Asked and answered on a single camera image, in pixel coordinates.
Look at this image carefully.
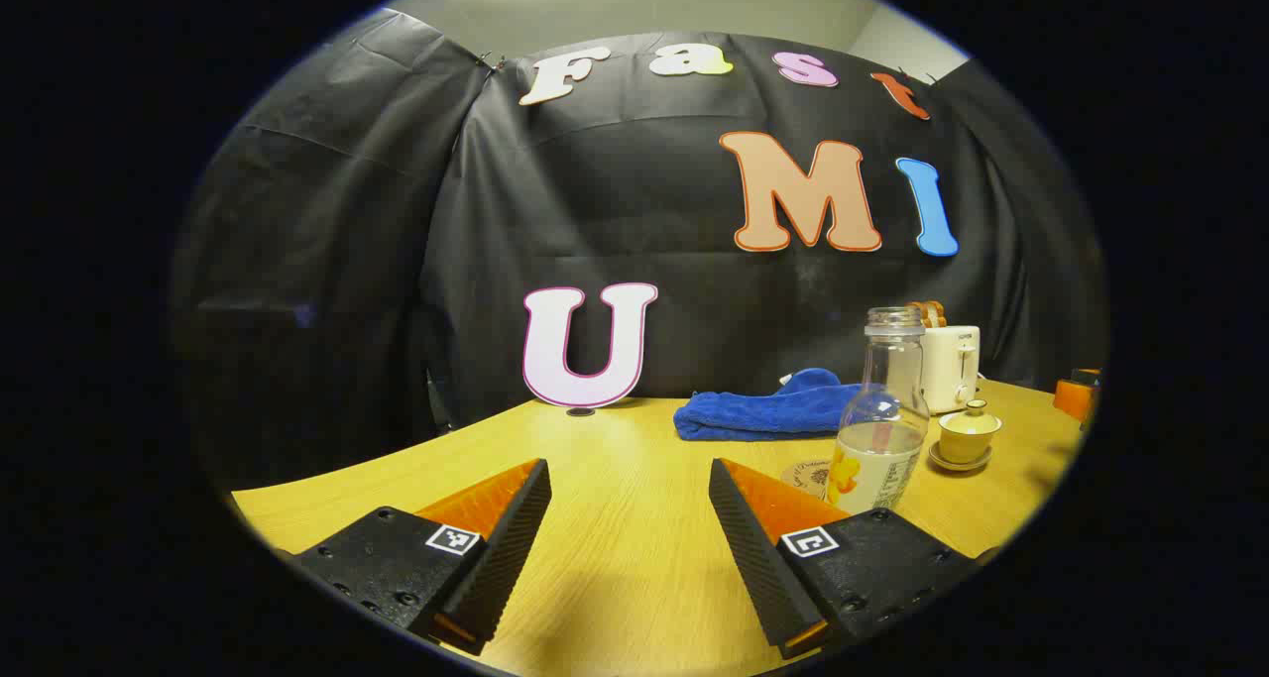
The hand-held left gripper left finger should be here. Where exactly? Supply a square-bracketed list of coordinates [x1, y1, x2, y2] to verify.
[292, 458, 552, 656]

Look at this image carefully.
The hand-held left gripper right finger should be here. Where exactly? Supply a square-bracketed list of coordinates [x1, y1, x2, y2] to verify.
[708, 458, 978, 660]

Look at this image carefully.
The round cork coaster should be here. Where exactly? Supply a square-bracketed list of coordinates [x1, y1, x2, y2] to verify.
[780, 459, 836, 500]

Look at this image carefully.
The cream teacup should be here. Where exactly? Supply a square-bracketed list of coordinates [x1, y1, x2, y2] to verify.
[938, 421, 1002, 465]

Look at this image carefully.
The clear water bottle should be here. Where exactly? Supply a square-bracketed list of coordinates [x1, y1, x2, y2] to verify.
[826, 306, 931, 515]

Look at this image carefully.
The cream toaster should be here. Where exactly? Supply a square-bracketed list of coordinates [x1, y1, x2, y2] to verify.
[920, 325, 982, 415]

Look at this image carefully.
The cream saucer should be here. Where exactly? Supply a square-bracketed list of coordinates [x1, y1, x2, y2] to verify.
[928, 442, 994, 474]

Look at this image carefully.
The blue towel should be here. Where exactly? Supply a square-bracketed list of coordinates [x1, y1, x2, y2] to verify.
[674, 368, 865, 443]

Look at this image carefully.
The black backdrop cloth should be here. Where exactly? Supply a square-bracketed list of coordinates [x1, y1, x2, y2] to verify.
[173, 8, 1106, 490]

